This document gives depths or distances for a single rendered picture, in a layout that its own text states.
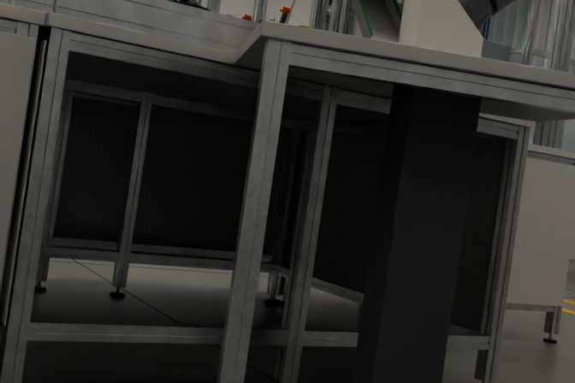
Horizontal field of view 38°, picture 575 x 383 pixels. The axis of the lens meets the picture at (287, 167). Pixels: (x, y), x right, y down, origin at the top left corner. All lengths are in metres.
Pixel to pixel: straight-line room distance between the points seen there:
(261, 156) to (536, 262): 2.41
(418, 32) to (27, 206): 0.92
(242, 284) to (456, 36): 0.70
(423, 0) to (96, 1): 0.75
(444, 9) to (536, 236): 2.10
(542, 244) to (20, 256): 2.51
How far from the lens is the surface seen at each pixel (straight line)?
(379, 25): 2.60
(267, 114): 1.57
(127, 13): 2.05
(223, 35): 2.14
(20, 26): 1.93
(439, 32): 1.83
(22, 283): 1.93
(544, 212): 3.83
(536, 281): 3.85
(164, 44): 1.99
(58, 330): 1.98
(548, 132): 3.88
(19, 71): 1.91
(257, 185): 1.56
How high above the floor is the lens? 0.58
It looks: level
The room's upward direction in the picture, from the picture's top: 8 degrees clockwise
